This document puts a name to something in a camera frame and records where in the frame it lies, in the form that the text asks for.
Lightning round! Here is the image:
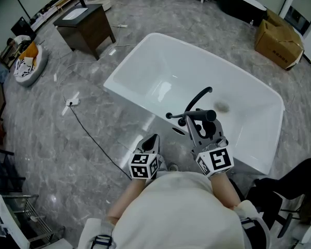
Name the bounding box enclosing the white bathtub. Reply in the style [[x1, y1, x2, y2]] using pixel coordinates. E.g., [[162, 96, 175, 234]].
[[103, 32, 286, 176]]

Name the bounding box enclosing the brown cardboard box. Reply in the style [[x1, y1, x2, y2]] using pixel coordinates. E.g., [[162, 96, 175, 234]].
[[254, 8, 305, 71]]

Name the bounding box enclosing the person's right forearm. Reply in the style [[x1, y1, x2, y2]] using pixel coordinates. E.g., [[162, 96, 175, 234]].
[[209, 174, 242, 210]]

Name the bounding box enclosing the black shower head holder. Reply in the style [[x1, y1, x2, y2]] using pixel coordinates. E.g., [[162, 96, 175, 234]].
[[194, 120, 216, 140]]

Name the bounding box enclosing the orange cushion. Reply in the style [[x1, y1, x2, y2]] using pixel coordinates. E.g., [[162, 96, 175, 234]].
[[18, 41, 39, 67]]

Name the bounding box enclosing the metal bathtub drain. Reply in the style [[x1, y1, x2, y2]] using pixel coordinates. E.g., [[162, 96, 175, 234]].
[[213, 100, 231, 114]]

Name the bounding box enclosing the white rectangular sink basin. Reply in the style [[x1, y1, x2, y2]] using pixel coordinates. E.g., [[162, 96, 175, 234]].
[[62, 7, 89, 21]]

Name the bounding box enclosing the metal wire rack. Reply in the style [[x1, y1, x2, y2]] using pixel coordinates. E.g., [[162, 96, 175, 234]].
[[0, 193, 66, 249]]

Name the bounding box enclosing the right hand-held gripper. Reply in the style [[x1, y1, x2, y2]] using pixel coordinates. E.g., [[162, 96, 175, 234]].
[[185, 115, 235, 178]]

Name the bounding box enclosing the black handheld shower head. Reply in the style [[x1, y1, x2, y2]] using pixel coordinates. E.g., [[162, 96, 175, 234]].
[[187, 109, 218, 122]]

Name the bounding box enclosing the person's white shirt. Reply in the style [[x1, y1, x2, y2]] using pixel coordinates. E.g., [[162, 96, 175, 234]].
[[77, 171, 272, 249]]

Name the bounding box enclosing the black power cable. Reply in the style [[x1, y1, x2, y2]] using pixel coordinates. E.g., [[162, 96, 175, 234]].
[[68, 104, 133, 181]]

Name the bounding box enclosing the white floor tape strip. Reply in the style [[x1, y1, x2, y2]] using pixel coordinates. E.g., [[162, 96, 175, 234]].
[[61, 91, 80, 117]]

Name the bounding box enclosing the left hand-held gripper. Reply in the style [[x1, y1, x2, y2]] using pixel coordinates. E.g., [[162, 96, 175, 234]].
[[128, 133, 168, 181]]

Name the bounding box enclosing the person's left forearm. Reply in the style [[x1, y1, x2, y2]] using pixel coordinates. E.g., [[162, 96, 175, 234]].
[[107, 177, 147, 226]]

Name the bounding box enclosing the grey round basket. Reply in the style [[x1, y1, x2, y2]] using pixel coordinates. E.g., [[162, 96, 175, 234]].
[[13, 34, 49, 88]]

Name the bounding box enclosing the black freestanding bathtub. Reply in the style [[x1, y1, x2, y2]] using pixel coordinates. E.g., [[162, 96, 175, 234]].
[[213, 0, 268, 27]]

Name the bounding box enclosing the dark wooden vanity cabinet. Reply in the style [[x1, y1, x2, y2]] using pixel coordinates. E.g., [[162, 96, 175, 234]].
[[52, 4, 117, 61]]

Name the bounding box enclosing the black monitor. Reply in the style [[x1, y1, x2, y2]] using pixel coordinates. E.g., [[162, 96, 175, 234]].
[[10, 16, 37, 40]]

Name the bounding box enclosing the black bathtub faucet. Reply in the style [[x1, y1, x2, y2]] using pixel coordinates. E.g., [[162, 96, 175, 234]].
[[165, 86, 213, 127]]

